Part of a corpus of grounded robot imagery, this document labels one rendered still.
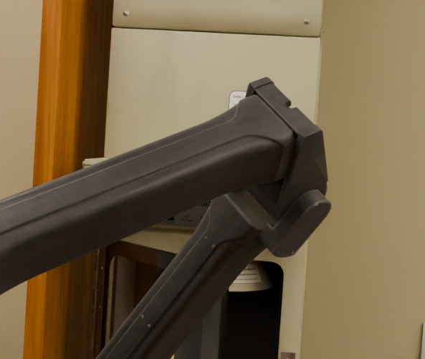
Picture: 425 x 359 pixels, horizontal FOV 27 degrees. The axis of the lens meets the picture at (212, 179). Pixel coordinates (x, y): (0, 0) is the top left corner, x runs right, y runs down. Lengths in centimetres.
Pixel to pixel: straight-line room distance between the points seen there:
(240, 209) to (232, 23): 59
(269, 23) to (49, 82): 34
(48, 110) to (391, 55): 74
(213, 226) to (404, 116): 99
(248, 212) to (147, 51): 60
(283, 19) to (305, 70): 8
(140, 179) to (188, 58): 71
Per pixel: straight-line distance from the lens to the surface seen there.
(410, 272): 180
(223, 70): 136
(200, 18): 137
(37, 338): 136
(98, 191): 66
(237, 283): 140
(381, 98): 178
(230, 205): 82
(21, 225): 64
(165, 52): 138
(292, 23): 136
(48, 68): 133
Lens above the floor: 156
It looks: 3 degrees down
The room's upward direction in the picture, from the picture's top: 4 degrees clockwise
